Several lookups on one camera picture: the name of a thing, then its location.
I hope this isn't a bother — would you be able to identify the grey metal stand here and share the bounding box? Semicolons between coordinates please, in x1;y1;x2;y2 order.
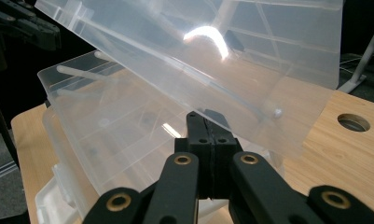
337;18;374;94

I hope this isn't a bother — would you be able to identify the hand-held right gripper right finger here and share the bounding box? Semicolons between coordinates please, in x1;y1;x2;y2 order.
203;108;243;200

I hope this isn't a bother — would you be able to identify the clear plastic storage box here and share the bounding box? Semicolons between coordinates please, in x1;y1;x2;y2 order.
35;0;344;224

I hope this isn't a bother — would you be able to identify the bundle of floor cables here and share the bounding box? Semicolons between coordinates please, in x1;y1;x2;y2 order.
339;52;374;78

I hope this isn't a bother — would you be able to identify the metal floor rail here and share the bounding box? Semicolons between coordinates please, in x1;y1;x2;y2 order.
0;160;20;185

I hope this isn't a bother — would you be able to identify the black tripod stand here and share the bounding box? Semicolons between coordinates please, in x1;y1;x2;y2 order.
0;83;21;171

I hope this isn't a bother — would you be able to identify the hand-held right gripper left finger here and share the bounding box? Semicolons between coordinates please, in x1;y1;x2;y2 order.
174;110;214;200

